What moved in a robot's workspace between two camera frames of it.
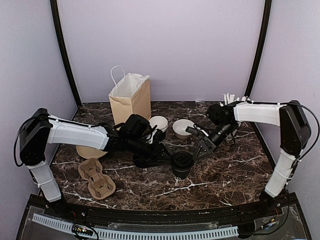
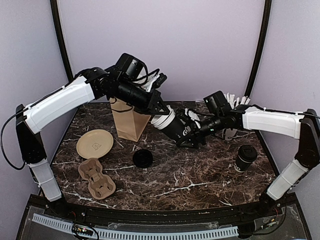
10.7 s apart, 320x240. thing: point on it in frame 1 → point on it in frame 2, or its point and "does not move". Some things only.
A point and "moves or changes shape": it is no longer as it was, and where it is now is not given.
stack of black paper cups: x=161 y=122 moves or changes shape
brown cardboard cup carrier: x=100 y=186 does not move
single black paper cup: x=181 y=172 → x=241 y=165
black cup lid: x=181 y=160 → x=247 y=153
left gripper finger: x=158 y=160 → x=157 y=82
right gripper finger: x=196 y=131 → x=191 y=116
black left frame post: x=54 y=5 does not move
